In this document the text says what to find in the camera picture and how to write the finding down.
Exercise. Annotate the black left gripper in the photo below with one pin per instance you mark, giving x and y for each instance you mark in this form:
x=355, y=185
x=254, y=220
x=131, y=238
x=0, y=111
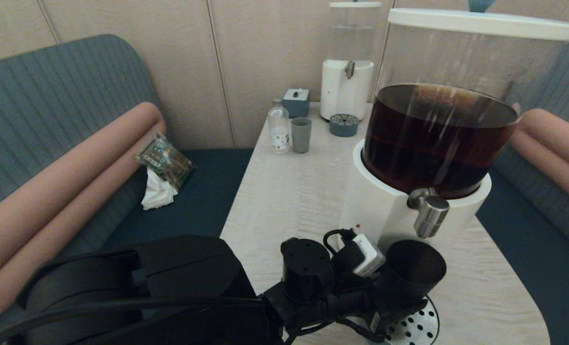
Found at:
x=313, y=287

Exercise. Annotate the black tapered cup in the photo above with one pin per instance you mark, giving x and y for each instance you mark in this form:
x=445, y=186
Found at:
x=413, y=273

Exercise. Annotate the large dark tea dispenser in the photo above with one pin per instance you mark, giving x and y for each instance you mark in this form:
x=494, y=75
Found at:
x=385, y=206

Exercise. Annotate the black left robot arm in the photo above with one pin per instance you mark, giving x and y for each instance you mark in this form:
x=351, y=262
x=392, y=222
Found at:
x=183, y=268

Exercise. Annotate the grey-blue cup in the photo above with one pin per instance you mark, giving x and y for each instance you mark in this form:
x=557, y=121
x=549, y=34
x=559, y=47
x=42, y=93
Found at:
x=302, y=136

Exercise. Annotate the large blue-grey perforated drip tray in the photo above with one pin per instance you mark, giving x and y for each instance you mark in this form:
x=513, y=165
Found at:
x=418, y=328

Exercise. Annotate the teal right bench sofa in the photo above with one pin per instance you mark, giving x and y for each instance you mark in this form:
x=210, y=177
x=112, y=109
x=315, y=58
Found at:
x=519, y=268

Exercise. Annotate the teal bench sofa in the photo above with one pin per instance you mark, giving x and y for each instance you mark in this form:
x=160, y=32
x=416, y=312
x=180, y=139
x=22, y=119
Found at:
x=519, y=268
x=49, y=96

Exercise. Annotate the small blue-grey perforated drip tray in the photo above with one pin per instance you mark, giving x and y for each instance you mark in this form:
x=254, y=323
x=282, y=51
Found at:
x=344, y=127

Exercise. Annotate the clear plastic bottle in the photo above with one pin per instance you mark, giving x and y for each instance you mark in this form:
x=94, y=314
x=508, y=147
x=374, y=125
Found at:
x=279, y=134

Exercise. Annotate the pink right bolster cushion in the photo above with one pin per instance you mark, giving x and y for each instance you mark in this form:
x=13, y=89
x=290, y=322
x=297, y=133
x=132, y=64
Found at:
x=552, y=148

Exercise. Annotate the pink bolster cushion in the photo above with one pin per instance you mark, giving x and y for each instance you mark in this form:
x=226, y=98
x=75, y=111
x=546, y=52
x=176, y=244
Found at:
x=73, y=177
x=552, y=148

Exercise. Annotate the small clear water dispenser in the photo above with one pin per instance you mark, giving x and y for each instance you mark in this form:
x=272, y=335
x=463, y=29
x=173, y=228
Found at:
x=344, y=91

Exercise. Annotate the blue-grey tissue box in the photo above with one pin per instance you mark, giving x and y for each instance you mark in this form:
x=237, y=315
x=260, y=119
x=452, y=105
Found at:
x=296, y=103

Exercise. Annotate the crumpled white tissue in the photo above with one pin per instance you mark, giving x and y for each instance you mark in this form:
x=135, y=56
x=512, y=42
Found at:
x=157, y=194

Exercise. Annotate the green snack packet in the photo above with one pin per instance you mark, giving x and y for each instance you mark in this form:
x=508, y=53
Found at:
x=164, y=160

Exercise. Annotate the pink left bolster cushion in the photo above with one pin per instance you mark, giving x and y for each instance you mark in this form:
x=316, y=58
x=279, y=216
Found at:
x=73, y=177

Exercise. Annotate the teal left bench sofa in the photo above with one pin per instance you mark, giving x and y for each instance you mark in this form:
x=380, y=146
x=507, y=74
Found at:
x=49, y=96

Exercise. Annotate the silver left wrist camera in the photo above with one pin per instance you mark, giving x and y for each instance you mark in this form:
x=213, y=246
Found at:
x=368, y=256

